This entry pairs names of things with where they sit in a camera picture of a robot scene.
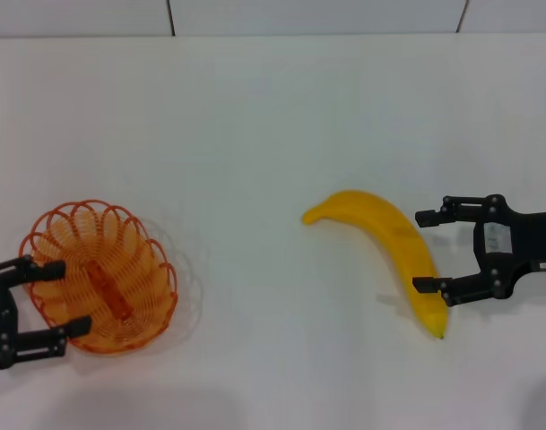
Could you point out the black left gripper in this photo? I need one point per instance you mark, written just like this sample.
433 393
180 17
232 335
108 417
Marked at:
1 313

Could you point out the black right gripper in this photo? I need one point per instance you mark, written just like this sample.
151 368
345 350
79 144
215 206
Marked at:
523 237

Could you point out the yellow banana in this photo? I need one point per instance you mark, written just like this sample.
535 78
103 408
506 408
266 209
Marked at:
380 219

